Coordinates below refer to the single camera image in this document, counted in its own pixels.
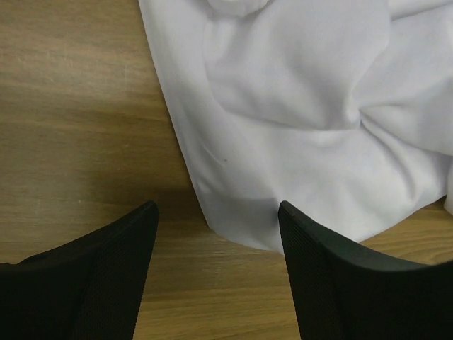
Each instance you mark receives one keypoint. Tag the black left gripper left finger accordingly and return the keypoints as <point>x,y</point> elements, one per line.
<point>89,288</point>

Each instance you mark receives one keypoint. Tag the white t shirt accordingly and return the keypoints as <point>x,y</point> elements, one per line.
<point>342,108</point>

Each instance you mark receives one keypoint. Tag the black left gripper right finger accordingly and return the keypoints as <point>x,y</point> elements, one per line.
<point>343,290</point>

